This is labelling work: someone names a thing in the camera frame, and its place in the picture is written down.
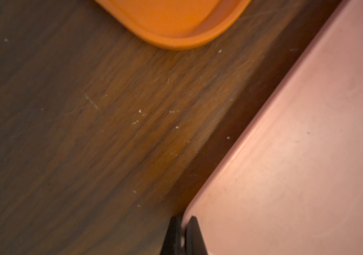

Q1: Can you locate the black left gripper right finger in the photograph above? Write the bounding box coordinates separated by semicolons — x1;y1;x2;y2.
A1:
185;216;208;255

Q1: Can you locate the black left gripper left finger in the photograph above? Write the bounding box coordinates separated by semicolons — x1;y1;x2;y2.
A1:
160;216;183;255

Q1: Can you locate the pink silicone mat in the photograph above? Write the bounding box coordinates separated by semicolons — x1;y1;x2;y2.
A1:
183;1;363;255

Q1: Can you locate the orange plastic tray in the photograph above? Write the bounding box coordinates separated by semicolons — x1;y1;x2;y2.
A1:
97;0;250;50

